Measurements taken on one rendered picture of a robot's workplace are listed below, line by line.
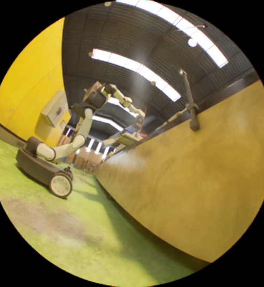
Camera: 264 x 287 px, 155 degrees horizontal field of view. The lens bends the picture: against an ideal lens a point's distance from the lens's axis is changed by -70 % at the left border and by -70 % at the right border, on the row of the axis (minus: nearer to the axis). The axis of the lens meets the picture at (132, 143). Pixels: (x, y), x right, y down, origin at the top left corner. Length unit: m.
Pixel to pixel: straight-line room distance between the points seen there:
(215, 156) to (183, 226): 0.28
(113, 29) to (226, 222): 10.06
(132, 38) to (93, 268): 9.98
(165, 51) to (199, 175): 9.49
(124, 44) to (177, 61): 4.69
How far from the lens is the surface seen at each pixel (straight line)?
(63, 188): 0.85
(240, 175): 0.36
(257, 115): 0.44
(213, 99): 0.56
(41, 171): 0.92
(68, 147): 1.03
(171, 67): 9.77
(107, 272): 0.39
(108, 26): 9.91
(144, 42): 9.67
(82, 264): 0.39
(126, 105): 1.23
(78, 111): 1.20
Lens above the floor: 0.32
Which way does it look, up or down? 23 degrees up
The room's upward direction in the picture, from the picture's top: 17 degrees clockwise
